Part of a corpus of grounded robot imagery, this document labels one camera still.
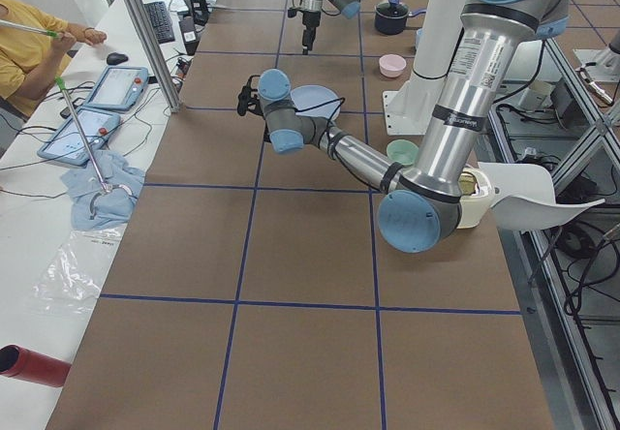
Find cream toaster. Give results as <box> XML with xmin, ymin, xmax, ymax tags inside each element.
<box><xmin>457</xmin><ymin>168</ymin><xmax>496</xmax><ymax>230</ymax></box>

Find green tipped grabber stick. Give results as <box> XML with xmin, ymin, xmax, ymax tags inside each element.
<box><xmin>54</xmin><ymin>77</ymin><xmax>114</xmax><ymax>195</ymax></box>

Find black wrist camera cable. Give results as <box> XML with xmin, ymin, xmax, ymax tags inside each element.
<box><xmin>290</xmin><ymin>96</ymin><xmax>347</xmax><ymax>126</ymax></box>

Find dark blue pot with lid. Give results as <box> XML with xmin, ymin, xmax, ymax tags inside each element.
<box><xmin>374</xmin><ymin>0</ymin><xmax>427</xmax><ymax>36</ymax></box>

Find black keyboard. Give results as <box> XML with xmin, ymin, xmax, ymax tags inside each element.
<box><xmin>143</xmin><ymin>1</ymin><xmax>175</xmax><ymax>44</ymax></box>

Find person in yellow shirt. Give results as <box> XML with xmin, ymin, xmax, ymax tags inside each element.
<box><xmin>1</xmin><ymin>0</ymin><xmax>108</xmax><ymax>119</ymax></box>

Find upper teach pendant tablet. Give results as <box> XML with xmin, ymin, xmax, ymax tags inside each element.
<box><xmin>83</xmin><ymin>65</ymin><xmax>149</xmax><ymax>112</ymax></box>

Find red cylinder tube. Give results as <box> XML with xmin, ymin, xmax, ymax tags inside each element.
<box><xmin>1</xmin><ymin>345</ymin><xmax>71</xmax><ymax>387</ymax></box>

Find green bowl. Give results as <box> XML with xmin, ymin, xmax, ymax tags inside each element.
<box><xmin>386</xmin><ymin>138</ymin><xmax>419</xmax><ymax>167</ymax></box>

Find light blue cup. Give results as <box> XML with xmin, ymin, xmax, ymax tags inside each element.
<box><xmin>415</xmin><ymin>28</ymin><xmax>423</xmax><ymax>52</ymax></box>

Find aluminium frame post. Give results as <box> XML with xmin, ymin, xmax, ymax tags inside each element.
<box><xmin>124</xmin><ymin>0</ymin><xmax>181</xmax><ymax>113</ymax></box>

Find white plastic chair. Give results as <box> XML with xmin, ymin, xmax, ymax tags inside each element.
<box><xmin>479</xmin><ymin>162</ymin><xmax>605</xmax><ymax>231</ymax></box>

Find blue plate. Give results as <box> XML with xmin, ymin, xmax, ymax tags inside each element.
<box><xmin>290</xmin><ymin>85</ymin><xmax>341</xmax><ymax>120</ymax></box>

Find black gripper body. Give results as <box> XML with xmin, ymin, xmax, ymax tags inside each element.
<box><xmin>236</xmin><ymin>75</ymin><xmax>262</xmax><ymax>116</ymax></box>
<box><xmin>287</xmin><ymin>7</ymin><xmax>321</xmax><ymax>38</ymax></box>

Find teach pendant tablet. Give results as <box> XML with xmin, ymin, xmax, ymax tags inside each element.
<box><xmin>37</xmin><ymin>107</ymin><xmax>121</xmax><ymax>167</ymax></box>
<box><xmin>83</xmin><ymin>65</ymin><xmax>149</xmax><ymax>112</ymax></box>

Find clear plastic bag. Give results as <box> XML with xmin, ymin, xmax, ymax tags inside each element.
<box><xmin>31</xmin><ymin>226</ymin><xmax>125</xmax><ymax>317</ymax></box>

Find lower teach pendant tablet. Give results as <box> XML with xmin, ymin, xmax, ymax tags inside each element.
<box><xmin>37</xmin><ymin>107</ymin><xmax>121</xmax><ymax>167</ymax></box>

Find black computer mouse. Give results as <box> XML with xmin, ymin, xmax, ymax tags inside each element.
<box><xmin>106</xmin><ymin>52</ymin><xmax>129</xmax><ymax>66</ymax></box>

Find blue cloth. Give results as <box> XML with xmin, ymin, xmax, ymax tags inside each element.
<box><xmin>59</xmin><ymin>148</ymin><xmax>146</xmax><ymax>231</ymax></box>

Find pink bowl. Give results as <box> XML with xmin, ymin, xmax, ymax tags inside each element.
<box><xmin>379</xmin><ymin>54</ymin><xmax>407</xmax><ymax>78</ymax></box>

